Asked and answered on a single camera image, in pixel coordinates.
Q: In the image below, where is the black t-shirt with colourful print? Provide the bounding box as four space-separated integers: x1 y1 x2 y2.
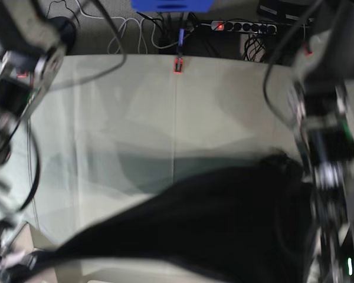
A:
34 153 312 282

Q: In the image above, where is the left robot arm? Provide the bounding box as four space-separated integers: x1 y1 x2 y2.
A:
263 1 354 282

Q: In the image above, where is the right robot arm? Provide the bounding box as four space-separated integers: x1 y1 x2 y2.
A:
0 1 67 282

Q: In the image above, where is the light green table cloth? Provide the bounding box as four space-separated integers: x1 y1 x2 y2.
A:
0 54 354 283

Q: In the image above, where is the red black clamp middle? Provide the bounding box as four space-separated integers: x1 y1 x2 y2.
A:
173 57 183 74

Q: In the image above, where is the red black clamp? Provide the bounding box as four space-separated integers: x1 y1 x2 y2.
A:
173 57 183 74
15 67 30 79

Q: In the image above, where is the black power strip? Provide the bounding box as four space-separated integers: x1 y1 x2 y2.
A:
210 21 277 35

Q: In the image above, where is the blue box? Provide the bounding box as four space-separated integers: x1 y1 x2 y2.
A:
131 0 214 12

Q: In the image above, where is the red black clamp left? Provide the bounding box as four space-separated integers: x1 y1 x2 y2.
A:
15 67 30 79

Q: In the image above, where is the white cable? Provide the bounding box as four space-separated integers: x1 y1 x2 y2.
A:
76 0 178 55

